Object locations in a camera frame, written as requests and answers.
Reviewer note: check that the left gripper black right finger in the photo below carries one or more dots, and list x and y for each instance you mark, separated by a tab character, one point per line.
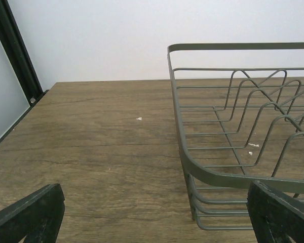
275	216

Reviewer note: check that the black aluminium enclosure frame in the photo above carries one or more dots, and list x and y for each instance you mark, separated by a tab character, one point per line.
16	51

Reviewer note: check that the grey wire dish rack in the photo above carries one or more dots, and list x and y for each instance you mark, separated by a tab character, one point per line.
239	114

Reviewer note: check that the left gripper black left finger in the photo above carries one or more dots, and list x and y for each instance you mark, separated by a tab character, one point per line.
34	218

